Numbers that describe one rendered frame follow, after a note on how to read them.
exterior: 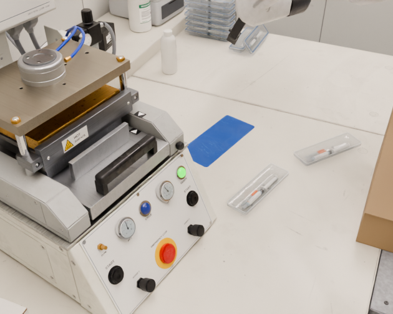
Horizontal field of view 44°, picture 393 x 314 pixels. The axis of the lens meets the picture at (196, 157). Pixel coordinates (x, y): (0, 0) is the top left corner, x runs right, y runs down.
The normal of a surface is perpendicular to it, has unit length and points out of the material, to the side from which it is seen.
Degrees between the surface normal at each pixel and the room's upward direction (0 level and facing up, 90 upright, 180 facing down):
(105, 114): 90
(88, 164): 90
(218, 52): 0
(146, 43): 0
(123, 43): 0
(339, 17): 90
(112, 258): 65
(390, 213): 40
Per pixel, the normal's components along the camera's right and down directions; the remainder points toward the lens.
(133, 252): 0.75, -0.01
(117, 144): 0.82, 0.36
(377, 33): -0.42, 0.58
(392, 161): -0.27, -0.22
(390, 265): 0.00, -0.78
